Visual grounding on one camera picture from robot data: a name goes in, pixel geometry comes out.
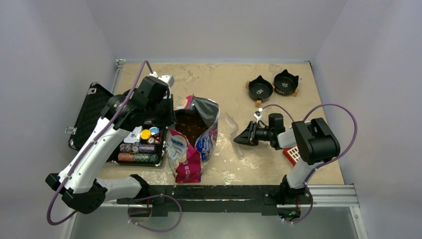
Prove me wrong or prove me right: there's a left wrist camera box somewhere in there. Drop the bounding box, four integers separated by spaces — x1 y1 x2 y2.
158 75 175 88

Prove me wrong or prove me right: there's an aluminium front rail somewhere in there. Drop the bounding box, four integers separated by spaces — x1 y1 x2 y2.
61 185 367 239

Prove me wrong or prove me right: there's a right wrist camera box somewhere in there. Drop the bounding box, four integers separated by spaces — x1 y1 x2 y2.
253 110 262 122

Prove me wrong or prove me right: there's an aluminium corner rail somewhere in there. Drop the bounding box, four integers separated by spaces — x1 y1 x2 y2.
110 59 126 94

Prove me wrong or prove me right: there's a black cat bowl left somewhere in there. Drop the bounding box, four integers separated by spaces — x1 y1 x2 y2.
246 75 274 102

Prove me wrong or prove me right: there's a pink pet food bag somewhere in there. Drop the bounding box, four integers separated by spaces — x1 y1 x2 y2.
166 95 220 183

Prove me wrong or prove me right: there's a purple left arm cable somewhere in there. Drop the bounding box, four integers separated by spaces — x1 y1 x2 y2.
46 60 156 226

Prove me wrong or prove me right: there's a yellow poker chip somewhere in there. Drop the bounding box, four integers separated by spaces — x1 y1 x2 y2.
140 129 152 140

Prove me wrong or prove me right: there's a black cat bowl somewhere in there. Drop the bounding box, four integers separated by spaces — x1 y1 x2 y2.
246 75 274 102
273 69 299 96

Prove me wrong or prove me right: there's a clear plastic scoop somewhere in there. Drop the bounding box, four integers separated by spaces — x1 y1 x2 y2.
223 112 244 160

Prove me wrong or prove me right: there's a black poker chip case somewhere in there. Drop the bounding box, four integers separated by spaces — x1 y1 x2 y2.
68 82 167 167

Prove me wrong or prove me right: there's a black cat bowl right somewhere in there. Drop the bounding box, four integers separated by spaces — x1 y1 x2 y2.
273 69 299 96

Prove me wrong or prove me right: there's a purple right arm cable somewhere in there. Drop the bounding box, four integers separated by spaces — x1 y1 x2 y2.
257 104 358 185

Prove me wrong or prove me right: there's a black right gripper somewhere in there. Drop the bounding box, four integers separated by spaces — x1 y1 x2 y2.
233 120 273 145

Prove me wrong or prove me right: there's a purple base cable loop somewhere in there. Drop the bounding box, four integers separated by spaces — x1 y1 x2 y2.
127 194 183 233

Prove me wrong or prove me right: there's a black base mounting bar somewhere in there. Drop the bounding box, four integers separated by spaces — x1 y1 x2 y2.
117 185 312 217

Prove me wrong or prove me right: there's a red toy brick bus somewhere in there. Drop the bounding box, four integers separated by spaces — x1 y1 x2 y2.
283 146 300 166

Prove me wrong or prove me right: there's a blue dealer chip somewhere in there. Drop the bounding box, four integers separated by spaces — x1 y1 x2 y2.
149 126 160 135

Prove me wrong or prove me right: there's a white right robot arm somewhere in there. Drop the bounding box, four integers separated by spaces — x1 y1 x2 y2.
233 113 340 203

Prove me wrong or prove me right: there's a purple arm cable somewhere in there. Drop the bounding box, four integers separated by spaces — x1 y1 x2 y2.
46 60 156 226
257 104 358 185

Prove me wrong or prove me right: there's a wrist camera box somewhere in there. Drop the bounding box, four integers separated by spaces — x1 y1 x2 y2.
158 75 175 88
253 110 262 122

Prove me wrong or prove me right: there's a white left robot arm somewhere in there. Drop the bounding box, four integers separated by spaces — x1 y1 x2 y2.
45 76 175 214

